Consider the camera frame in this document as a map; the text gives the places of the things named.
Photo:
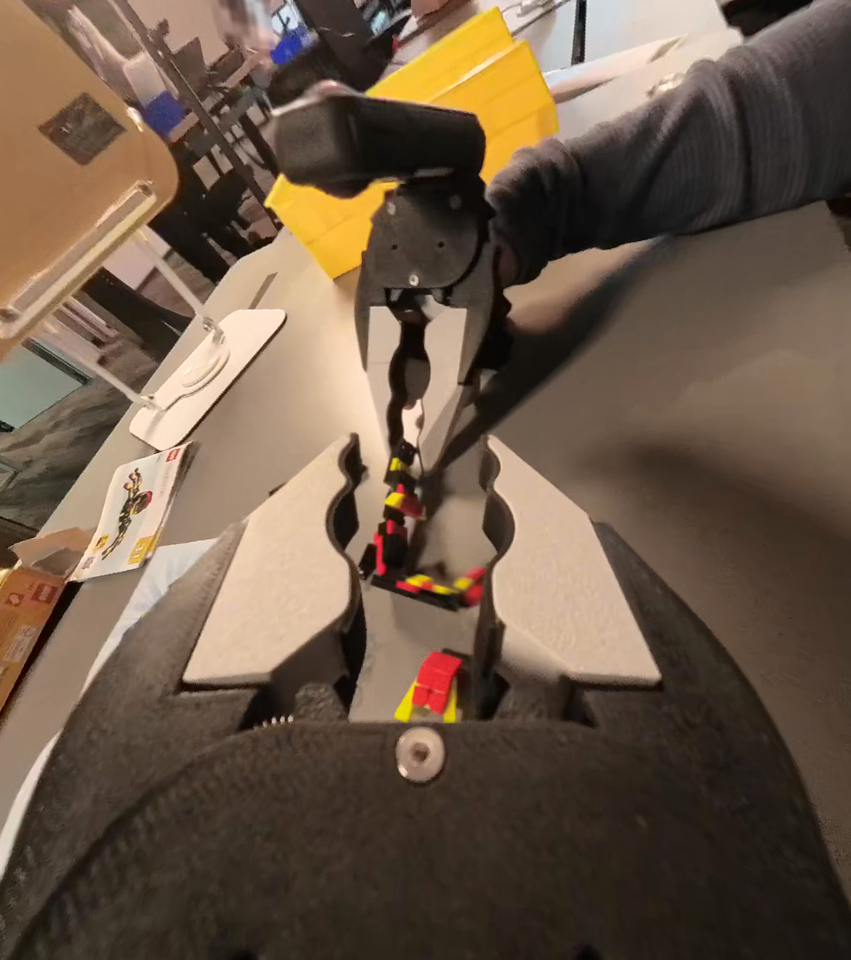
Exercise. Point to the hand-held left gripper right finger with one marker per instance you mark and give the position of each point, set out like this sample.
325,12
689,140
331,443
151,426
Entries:
568,600

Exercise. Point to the clear acrylic stand post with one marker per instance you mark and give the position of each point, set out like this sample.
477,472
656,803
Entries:
73,259

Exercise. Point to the small lego instruction booklet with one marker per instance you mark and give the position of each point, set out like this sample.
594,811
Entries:
133,510

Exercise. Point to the tan board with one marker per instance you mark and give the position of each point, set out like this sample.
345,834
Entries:
20,150

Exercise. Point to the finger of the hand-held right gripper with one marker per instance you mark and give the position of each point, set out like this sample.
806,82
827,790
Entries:
452,360
379,352

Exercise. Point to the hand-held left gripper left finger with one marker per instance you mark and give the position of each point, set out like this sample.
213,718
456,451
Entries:
275,600

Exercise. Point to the person's right forearm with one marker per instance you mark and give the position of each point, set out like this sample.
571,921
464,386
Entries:
695,150

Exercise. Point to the yellow plastic bin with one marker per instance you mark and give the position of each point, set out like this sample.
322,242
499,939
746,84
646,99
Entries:
485,82

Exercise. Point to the red yellow lego head piece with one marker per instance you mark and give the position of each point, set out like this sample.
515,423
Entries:
437,675

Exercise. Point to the large lego instruction booklet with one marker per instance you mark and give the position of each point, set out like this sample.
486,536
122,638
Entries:
170,570

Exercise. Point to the long red yellow black lego model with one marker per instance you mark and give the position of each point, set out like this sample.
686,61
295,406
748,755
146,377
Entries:
395,536

